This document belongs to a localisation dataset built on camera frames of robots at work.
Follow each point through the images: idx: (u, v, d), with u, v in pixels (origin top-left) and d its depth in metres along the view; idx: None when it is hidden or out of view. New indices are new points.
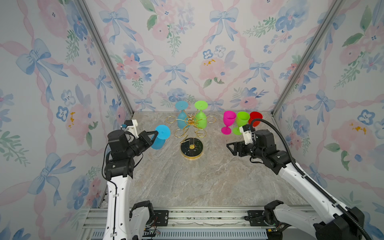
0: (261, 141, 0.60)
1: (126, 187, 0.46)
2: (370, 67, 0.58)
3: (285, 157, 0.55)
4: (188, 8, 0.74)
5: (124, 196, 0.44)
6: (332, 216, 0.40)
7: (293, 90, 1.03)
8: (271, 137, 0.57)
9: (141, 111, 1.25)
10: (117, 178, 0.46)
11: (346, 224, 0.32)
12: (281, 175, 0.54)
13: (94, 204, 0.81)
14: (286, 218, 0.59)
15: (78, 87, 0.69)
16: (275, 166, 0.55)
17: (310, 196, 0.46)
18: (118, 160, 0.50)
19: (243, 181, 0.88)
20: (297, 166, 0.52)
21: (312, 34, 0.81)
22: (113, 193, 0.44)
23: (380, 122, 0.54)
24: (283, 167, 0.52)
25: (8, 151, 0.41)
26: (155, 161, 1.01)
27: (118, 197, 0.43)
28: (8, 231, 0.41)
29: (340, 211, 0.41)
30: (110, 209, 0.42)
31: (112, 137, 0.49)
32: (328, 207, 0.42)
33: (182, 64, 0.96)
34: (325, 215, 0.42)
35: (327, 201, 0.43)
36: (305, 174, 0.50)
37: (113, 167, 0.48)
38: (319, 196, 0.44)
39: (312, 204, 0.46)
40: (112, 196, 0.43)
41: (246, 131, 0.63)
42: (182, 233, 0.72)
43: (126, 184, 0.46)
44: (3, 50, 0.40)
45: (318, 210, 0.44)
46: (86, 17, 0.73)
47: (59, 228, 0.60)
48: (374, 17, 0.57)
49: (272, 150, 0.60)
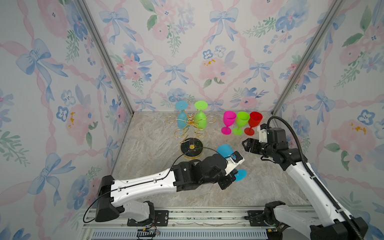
0: (270, 137, 0.60)
1: (162, 188, 0.44)
2: (370, 67, 0.58)
3: (297, 155, 0.52)
4: (188, 8, 0.74)
5: (153, 188, 0.43)
6: (333, 220, 0.39)
7: (293, 90, 1.03)
8: (282, 133, 0.57)
9: (141, 111, 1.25)
10: (170, 176, 0.45)
11: (344, 230, 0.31)
12: (288, 172, 0.52)
13: (95, 204, 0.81)
14: (284, 217, 0.59)
15: (78, 87, 0.69)
16: (284, 162, 0.53)
17: (314, 198, 0.44)
18: (191, 172, 0.47)
19: (243, 181, 0.88)
20: (307, 166, 0.50)
21: (312, 34, 0.81)
22: (156, 177, 0.44)
23: (380, 122, 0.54)
24: (292, 165, 0.50)
25: (7, 151, 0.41)
26: (155, 161, 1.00)
27: (153, 182, 0.43)
28: (8, 231, 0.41)
29: (341, 218, 0.40)
30: (144, 179, 0.44)
31: (213, 161, 0.44)
32: (331, 211, 0.41)
33: (182, 64, 0.96)
34: (325, 218, 0.41)
35: (331, 205, 0.42)
36: (314, 176, 0.48)
37: (183, 170, 0.46)
38: (323, 199, 0.43)
39: (313, 204, 0.45)
40: (154, 178, 0.44)
41: (263, 130, 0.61)
42: (183, 233, 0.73)
43: (165, 186, 0.43)
44: (4, 50, 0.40)
45: (317, 212, 0.44)
46: (86, 17, 0.73)
47: (59, 228, 0.60)
48: (373, 18, 0.57)
49: (283, 147, 0.58)
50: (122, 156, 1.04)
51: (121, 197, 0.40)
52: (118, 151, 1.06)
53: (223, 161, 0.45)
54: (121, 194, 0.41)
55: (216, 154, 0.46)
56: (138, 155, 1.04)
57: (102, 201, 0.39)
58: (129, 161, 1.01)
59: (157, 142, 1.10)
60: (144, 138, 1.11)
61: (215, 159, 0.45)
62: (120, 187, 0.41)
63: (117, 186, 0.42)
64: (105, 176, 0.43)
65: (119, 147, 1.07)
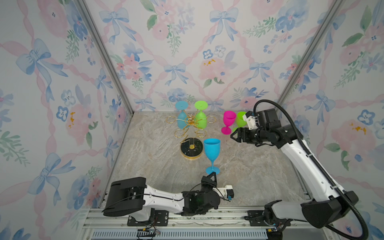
0: (261, 120, 0.58)
1: (175, 208, 0.52)
2: (370, 67, 0.58)
3: (293, 132, 0.50)
4: (188, 8, 0.74)
5: (171, 206, 0.51)
6: (328, 197, 0.40)
7: (293, 90, 1.03)
8: (273, 112, 0.55)
9: (141, 111, 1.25)
10: (182, 202, 0.55)
11: (338, 205, 0.38)
12: (283, 150, 0.50)
13: (95, 204, 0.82)
14: (282, 211, 0.60)
15: (78, 87, 0.69)
16: (279, 140, 0.50)
17: (309, 176, 0.44)
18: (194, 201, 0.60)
19: (243, 181, 0.88)
20: (303, 143, 0.48)
21: (312, 34, 0.81)
22: (173, 198, 0.52)
23: (380, 122, 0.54)
24: (289, 143, 0.48)
25: (7, 151, 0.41)
26: (155, 161, 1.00)
27: (172, 201, 0.52)
28: (8, 230, 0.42)
29: (336, 194, 0.40)
30: (167, 194, 0.52)
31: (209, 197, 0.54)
32: (326, 189, 0.41)
33: (182, 64, 0.96)
34: (320, 195, 0.41)
35: (326, 182, 0.42)
36: (310, 154, 0.46)
37: (189, 199, 0.58)
38: (318, 177, 0.42)
39: (307, 180, 0.45)
40: (172, 197, 0.53)
41: (250, 117, 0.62)
42: (183, 233, 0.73)
43: (177, 208, 0.52)
44: (3, 50, 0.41)
45: (312, 188, 0.44)
46: (86, 17, 0.73)
47: (59, 228, 0.60)
48: (373, 17, 0.57)
49: (276, 126, 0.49)
50: (122, 156, 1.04)
51: (149, 203, 0.45)
52: (118, 151, 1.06)
53: (217, 199, 0.55)
54: (150, 200, 0.46)
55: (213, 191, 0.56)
56: (138, 155, 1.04)
57: (132, 201, 0.42)
58: (129, 161, 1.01)
59: (157, 142, 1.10)
60: (144, 138, 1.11)
61: (211, 195, 0.55)
62: (150, 194, 0.47)
63: (149, 192, 0.47)
64: (140, 179, 0.46)
65: (120, 147, 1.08)
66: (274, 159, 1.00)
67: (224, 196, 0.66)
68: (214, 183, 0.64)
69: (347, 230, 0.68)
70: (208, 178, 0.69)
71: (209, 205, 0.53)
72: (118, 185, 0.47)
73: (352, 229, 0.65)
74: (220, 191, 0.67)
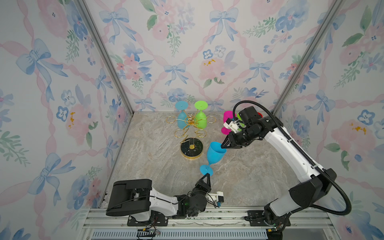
0: (243, 118, 0.63)
1: (172, 212, 0.56)
2: (370, 67, 0.58)
3: (273, 121, 0.53)
4: (188, 8, 0.74)
5: (170, 208, 0.55)
6: (310, 176, 0.43)
7: (293, 90, 1.03)
8: (252, 110, 0.60)
9: (141, 111, 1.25)
10: (176, 206, 0.58)
11: (320, 182, 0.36)
12: (267, 139, 0.53)
13: (94, 204, 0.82)
14: (279, 207, 0.61)
15: (78, 87, 0.69)
16: (263, 130, 0.53)
17: (292, 159, 0.47)
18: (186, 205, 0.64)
19: (243, 181, 0.88)
20: (284, 130, 0.51)
21: (312, 34, 0.81)
22: (171, 202, 0.56)
23: (380, 122, 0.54)
24: (271, 131, 0.51)
25: (7, 151, 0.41)
26: (155, 161, 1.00)
27: (170, 204, 0.55)
28: (8, 231, 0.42)
29: (317, 172, 0.43)
30: (166, 197, 0.55)
31: (193, 200, 0.57)
32: (307, 169, 0.44)
33: (182, 64, 0.96)
34: (303, 175, 0.44)
35: (307, 163, 0.45)
36: (291, 139, 0.50)
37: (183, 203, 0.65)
38: (300, 159, 0.46)
39: (291, 165, 0.48)
40: (170, 200, 0.56)
41: (231, 123, 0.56)
42: (182, 233, 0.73)
43: (173, 211, 0.56)
44: (3, 50, 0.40)
45: (296, 170, 0.47)
46: (86, 17, 0.73)
47: (59, 228, 0.60)
48: (374, 18, 0.57)
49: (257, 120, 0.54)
50: (122, 156, 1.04)
51: (153, 203, 0.47)
52: (118, 151, 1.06)
53: (203, 201, 0.57)
54: (154, 201, 0.48)
55: (199, 194, 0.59)
56: (138, 155, 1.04)
57: (143, 201, 0.44)
58: (129, 161, 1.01)
59: (157, 142, 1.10)
60: (144, 138, 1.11)
61: (196, 199, 0.57)
62: (154, 195, 0.49)
63: (153, 194, 0.48)
64: (147, 180, 0.48)
65: (120, 147, 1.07)
66: (274, 159, 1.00)
67: (214, 201, 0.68)
68: (209, 187, 0.66)
69: (347, 230, 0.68)
70: (202, 181, 0.67)
71: (194, 208, 0.56)
72: (124, 185, 0.46)
73: (352, 230, 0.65)
74: (212, 196, 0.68)
